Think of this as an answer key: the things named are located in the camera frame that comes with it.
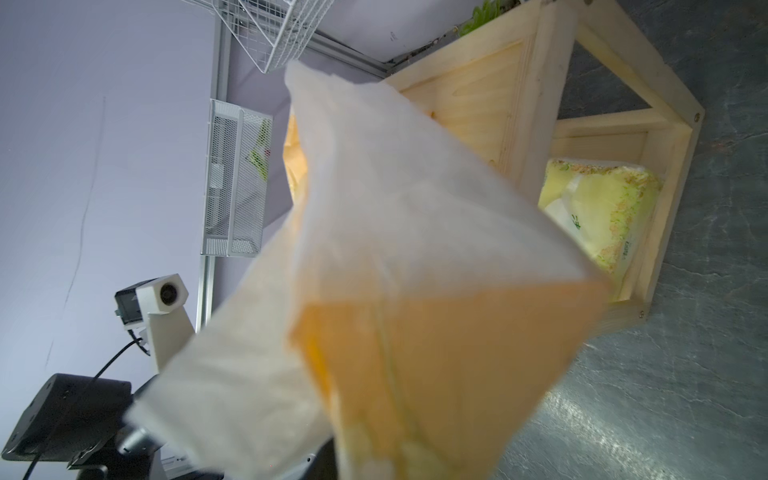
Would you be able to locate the long white wire basket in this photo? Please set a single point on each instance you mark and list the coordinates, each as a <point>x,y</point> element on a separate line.
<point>271,33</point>

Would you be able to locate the green leaf toy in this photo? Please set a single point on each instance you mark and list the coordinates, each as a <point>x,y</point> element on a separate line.
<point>259,139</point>

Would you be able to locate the potted green plant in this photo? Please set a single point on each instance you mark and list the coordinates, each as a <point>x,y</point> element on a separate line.
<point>485,13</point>

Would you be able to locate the green tissue pack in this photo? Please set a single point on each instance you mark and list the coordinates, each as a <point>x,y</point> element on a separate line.
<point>604,206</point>

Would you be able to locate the orange tissue pack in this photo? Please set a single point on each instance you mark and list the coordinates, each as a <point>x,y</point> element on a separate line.
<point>294,160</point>
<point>413,307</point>

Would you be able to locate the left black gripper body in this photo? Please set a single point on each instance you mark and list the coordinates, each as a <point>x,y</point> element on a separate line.
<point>79,421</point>

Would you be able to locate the white wire cube basket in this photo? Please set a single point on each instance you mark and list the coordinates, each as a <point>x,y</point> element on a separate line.
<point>235,194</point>

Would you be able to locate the wooden two-tier shelf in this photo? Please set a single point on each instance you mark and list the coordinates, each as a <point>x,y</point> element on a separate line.
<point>567,79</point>

